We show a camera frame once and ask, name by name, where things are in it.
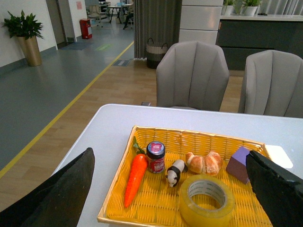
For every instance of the grey chair left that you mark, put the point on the grey chair left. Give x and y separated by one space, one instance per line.
194 75

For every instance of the white potted plant left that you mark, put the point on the white potted plant left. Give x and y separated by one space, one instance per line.
228 7

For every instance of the plant in gold pot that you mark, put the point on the plant in gold pot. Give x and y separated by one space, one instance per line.
26 29

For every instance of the small dark jar red label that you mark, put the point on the small dark jar red label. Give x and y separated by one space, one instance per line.
156 156

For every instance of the white potted plant right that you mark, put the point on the white potted plant right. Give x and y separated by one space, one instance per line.
249 7

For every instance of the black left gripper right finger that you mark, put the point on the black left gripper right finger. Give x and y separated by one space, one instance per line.
279 191

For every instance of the yellow clear tape roll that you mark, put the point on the yellow clear tape roll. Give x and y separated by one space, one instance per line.
206 201

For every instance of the office desk far background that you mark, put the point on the office desk far background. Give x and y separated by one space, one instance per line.
121 10

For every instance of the yellow woven basket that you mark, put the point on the yellow woven basket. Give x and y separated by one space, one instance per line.
157 204

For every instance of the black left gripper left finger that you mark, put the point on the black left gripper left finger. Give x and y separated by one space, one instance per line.
58 201

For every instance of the white potted plant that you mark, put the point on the white potted plant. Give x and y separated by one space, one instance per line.
228 7
249 7

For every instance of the toy panda figurine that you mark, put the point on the toy panda figurine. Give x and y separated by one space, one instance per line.
173 172

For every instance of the grey chair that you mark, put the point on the grey chair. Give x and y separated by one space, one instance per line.
272 85
194 75

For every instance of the dark counter cabinet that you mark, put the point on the dark counter cabinet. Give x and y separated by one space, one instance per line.
240 38

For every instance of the grey chair right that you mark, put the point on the grey chair right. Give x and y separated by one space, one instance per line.
272 85

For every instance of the orange toy carrot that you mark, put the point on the orange toy carrot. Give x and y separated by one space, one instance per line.
138 169

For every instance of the woven laundry basket black handles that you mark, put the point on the woven laundry basket black handles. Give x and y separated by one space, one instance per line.
155 51

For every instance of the white office chair background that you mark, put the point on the white office chair background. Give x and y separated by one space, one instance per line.
94 15

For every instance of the purple cube block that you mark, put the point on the purple cube block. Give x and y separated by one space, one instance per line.
237 165

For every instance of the red box on floor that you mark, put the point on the red box on floor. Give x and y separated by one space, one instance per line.
85 26

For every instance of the grey curtain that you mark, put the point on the grey curtain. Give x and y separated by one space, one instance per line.
156 19

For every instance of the toy croissant bread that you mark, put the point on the toy croissant bread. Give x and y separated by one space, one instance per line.
210 164

